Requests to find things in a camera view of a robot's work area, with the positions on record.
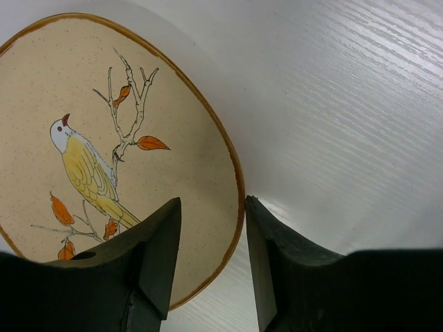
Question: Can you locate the beige bird round plate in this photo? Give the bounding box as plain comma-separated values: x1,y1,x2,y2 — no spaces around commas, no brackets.
1,13,245,308

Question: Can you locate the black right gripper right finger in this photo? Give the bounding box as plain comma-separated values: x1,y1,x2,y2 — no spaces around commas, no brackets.
244,195,347,332

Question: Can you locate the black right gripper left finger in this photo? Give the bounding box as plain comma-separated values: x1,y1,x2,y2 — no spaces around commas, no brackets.
114,196,183,322

